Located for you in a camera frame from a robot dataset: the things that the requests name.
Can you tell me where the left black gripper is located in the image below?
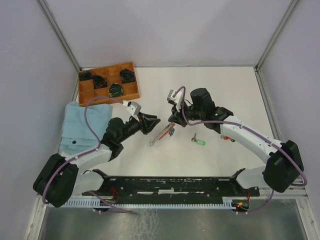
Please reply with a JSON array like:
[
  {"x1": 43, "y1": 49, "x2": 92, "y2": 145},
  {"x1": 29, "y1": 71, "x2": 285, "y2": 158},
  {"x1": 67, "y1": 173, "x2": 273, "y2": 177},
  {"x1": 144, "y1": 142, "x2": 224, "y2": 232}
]
[{"x1": 117, "y1": 111, "x2": 161, "y2": 143}]

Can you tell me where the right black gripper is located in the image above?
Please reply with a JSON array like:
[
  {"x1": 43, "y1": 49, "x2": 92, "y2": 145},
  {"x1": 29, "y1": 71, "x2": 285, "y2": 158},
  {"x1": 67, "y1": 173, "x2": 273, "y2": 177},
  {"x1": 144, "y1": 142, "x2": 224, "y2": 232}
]
[{"x1": 168, "y1": 99, "x2": 204, "y2": 128}]

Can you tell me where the blue tag key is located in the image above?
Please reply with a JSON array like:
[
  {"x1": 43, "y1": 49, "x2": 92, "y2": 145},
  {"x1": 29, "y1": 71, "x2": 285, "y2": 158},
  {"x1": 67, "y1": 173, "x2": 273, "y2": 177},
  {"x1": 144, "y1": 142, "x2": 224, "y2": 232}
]
[{"x1": 168, "y1": 126, "x2": 175, "y2": 137}]

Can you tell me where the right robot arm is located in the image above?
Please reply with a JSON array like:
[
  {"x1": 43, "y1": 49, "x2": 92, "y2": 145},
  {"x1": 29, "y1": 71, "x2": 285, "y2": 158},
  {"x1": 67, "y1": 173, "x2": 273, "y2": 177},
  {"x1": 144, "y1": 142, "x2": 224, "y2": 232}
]
[{"x1": 167, "y1": 86, "x2": 308, "y2": 196}]

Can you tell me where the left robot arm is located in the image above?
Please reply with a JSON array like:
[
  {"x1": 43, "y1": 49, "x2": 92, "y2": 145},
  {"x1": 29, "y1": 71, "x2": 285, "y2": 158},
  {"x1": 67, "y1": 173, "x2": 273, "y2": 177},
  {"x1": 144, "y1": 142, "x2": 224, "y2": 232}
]
[{"x1": 33, "y1": 112, "x2": 161, "y2": 208}]

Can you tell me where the green tag key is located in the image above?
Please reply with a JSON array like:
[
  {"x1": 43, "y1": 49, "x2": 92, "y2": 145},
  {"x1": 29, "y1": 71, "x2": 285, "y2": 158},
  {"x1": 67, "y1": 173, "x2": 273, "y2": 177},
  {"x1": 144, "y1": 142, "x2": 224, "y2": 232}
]
[{"x1": 191, "y1": 133, "x2": 206, "y2": 146}]

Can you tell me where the black coil with green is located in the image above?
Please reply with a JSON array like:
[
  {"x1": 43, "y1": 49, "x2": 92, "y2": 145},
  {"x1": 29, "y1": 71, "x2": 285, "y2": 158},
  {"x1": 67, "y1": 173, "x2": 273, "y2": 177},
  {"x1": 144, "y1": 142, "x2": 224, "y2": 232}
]
[{"x1": 108, "y1": 83, "x2": 124, "y2": 98}]

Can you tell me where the wooden compartment tray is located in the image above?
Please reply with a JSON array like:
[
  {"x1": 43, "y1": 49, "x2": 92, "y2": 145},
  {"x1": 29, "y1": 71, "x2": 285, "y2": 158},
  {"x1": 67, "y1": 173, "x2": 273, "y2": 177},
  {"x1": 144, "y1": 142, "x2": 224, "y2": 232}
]
[{"x1": 77, "y1": 61, "x2": 140, "y2": 107}]

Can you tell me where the black coil top right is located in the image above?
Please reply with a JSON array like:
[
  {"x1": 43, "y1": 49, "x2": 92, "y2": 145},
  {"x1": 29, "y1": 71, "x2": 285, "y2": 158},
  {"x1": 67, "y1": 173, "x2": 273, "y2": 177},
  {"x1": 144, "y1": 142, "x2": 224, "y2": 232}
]
[{"x1": 119, "y1": 68, "x2": 136, "y2": 84}]

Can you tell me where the light blue cloth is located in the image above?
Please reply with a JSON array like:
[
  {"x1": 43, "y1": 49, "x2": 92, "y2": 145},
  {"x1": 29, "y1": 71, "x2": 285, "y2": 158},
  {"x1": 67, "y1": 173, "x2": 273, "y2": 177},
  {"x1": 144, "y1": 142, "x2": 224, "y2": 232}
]
[{"x1": 59, "y1": 101, "x2": 113, "y2": 155}]

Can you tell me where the black coil top left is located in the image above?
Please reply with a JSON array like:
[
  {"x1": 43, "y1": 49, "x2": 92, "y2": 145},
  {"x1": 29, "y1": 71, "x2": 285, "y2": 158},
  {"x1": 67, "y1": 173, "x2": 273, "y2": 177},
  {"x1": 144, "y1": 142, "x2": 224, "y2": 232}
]
[{"x1": 78, "y1": 70, "x2": 93, "y2": 82}]

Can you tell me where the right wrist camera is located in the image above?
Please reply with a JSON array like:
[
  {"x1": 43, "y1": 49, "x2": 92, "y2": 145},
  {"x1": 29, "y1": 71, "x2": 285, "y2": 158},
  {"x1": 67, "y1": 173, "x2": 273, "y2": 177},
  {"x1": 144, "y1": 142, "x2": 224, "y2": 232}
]
[{"x1": 167, "y1": 89, "x2": 184, "y2": 112}]

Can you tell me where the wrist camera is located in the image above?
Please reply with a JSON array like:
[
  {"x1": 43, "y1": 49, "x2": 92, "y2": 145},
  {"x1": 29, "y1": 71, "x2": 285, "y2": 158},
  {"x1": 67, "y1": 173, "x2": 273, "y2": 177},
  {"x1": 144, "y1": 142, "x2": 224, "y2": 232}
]
[
  {"x1": 167, "y1": 89, "x2": 184, "y2": 112},
  {"x1": 122, "y1": 100, "x2": 142, "y2": 119}
]

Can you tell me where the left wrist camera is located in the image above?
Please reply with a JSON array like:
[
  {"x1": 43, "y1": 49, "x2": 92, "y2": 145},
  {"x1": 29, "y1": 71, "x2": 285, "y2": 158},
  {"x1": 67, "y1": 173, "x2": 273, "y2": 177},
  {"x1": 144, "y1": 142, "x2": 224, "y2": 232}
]
[{"x1": 122, "y1": 100, "x2": 142, "y2": 119}]

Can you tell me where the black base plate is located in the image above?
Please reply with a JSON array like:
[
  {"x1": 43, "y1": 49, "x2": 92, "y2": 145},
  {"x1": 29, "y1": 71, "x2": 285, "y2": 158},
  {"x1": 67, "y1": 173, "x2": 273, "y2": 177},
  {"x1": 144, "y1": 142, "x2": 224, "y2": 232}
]
[{"x1": 95, "y1": 172, "x2": 260, "y2": 205}]

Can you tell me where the slotted cable duct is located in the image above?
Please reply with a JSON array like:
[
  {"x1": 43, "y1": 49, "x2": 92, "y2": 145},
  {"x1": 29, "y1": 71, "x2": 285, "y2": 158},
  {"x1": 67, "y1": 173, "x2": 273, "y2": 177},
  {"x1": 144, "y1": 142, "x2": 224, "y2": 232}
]
[{"x1": 59, "y1": 197, "x2": 251, "y2": 208}]

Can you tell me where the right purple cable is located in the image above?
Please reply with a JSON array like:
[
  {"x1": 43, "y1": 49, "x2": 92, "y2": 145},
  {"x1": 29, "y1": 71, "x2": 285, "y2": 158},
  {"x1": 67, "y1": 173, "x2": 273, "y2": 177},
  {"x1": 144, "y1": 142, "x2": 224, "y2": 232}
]
[{"x1": 174, "y1": 86, "x2": 308, "y2": 214}]

